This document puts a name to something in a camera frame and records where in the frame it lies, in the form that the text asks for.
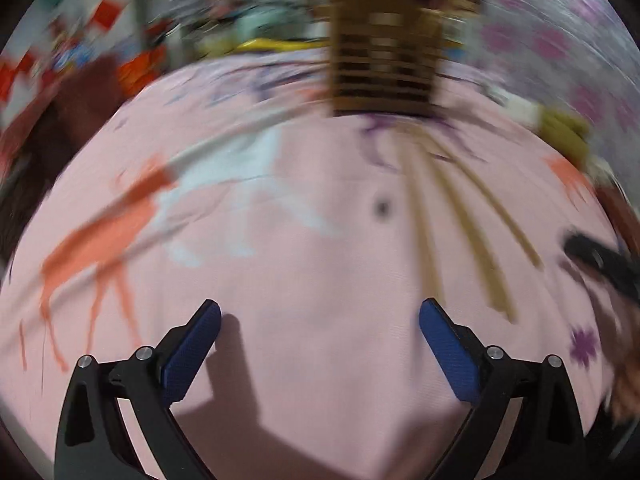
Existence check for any red diamond paper decoration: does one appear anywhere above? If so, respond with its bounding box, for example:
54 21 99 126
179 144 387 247
90 0 126 31

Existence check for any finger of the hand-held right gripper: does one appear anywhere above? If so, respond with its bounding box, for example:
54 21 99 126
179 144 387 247
562 230 640 306

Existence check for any wooden chopstick holder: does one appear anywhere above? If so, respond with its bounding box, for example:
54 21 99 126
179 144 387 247
327 0 446 118

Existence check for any pink deer-print tablecloth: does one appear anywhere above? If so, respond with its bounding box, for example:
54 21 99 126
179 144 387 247
0 47 631 480

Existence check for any wooden chopstick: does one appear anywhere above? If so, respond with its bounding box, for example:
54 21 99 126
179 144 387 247
425 145 516 321
400 130 446 306
450 150 546 271

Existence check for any floral plastic-wrapped mattress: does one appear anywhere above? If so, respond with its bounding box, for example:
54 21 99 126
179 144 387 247
475 0 640 186

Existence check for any yellow pan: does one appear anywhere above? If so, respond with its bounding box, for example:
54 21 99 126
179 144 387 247
235 36 326 55

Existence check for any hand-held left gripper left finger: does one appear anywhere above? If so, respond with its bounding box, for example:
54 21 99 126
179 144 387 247
52 299 222 480

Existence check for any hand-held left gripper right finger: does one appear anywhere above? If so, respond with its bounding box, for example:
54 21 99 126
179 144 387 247
419 298 587 480

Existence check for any side table with red cloth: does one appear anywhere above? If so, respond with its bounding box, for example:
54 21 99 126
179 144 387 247
0 55 136 176

